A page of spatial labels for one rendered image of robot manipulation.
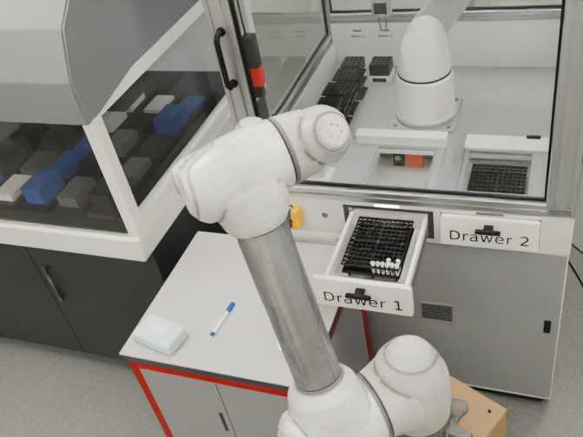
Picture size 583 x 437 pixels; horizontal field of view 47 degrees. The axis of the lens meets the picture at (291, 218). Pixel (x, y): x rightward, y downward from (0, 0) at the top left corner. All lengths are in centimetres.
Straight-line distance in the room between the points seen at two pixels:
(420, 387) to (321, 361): 22
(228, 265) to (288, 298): 105
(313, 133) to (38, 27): 109
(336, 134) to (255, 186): 16
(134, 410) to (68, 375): 42
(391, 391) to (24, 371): 227
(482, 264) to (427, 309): 31
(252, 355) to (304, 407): 63
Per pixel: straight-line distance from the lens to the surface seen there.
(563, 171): 196
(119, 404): 305
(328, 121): 115
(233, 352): 202
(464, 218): 208
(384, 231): 209
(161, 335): 208
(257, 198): 115
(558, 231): 210
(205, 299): 220
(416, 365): 143
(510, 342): 248
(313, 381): 137
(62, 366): 333
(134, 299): 269
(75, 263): 270
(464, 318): 242
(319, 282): 193
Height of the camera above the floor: 227
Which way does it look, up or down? 39 degrees down
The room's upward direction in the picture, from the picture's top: 12 degrees counter-clockwise
